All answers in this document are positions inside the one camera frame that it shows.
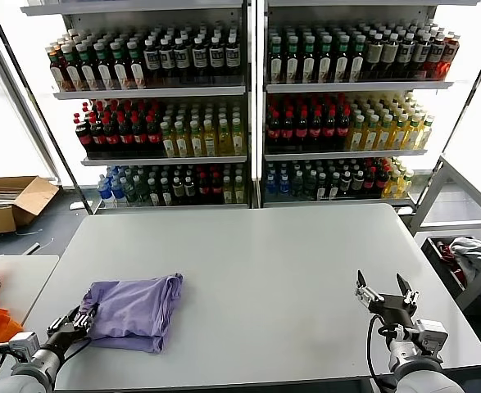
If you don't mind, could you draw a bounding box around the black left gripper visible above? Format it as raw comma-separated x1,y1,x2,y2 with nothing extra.
45,305,98,353

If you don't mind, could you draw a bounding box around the purple t-shirt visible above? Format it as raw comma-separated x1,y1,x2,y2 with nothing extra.
79,273,184,354

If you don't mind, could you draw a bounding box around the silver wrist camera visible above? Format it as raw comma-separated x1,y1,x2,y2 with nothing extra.
0,332,40,365
381,318,449,356

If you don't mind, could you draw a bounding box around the dark drink bottle beige label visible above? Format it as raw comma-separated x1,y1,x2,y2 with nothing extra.
383,32,402,80
366,32,387,81

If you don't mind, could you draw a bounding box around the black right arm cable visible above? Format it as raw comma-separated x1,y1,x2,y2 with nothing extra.
365,314,397,390

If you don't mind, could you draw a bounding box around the open cardboard box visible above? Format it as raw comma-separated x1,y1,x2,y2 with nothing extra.
0,175,61,237

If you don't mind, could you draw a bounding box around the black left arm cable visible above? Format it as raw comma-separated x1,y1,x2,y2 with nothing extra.
61,336,92,361

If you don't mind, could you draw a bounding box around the grey white crumpled cloth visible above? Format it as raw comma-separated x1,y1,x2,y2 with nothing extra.
448,236,481,283

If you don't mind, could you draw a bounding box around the red crumpled cloth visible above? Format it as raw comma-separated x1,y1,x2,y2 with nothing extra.
436,241,470,290

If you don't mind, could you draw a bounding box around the grey metal shelf unit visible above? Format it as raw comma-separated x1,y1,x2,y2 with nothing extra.
20,0,252,216
260,0,481,214

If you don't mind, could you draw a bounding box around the black plastic crate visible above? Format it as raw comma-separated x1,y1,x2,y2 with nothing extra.
420,236,481,292

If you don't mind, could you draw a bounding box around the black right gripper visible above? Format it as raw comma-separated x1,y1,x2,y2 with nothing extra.
354,269,420,331

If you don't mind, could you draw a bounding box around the dark metal pole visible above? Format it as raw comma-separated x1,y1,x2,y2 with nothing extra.
414,40,481,208
0,0,94,215

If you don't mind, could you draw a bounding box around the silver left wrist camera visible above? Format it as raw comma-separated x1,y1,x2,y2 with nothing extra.
0,332,40,365

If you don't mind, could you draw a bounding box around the grey metal cart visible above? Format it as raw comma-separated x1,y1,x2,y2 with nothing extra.
410,154,481,316

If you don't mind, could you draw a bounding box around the green drink bottle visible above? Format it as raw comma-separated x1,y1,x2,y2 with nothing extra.
125,177,140,206
304,169,319,199
136,175,151,206
292,170,306,198

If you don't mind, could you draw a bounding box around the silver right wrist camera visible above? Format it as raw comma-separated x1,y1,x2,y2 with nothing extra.
381,318,449,356

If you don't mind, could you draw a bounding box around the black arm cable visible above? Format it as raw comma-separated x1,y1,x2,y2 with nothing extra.
365,314,397,390
61,336,92,361

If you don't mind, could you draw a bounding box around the cola bottle red cap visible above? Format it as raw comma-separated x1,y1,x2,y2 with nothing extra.
266,109,283,150
210,171,225,205
197,171,212,205
118,115,135,154
133,115,150,154
90,115,108,154
336,106,352,150
294,109,310,150
375,163,390,194
280,109,297,150
104,115,122,154
364,166,378,195
308,108,324,150
322,108,338,150
147,114,163,154
74,115,95,154

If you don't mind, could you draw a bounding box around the light grey frame bar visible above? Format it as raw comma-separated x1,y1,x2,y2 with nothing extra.
0,6,63,187

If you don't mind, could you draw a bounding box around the red tea bottle white cap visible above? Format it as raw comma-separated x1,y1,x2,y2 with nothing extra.
442,32,461,79
427,31,448,79
48,45,67,92

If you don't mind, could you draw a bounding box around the brown tea bottle green cap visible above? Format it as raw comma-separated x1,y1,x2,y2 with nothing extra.
285,35,302,84
77,42,99,91
269,35,287,84
334,34,352,83
318,34,335,84
350,34,367,83
110,40,132,90
126,39,148,89
93,41,116,91
61,43,84,92
302,34,319,84

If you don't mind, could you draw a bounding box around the dark tea bottle white label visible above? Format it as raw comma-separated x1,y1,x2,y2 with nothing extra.
327,171,342,200
160,176,175,206
148,177,162,206
315,172,329,200

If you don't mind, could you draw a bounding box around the dark drink bottle blue label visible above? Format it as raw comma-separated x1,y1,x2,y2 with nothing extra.
174,37,191,81
192,36,209,81
225,34,243,80
159,37,176,82
209,35,226,80
398,31,417,80
144,38,161,82
414,31,433,79

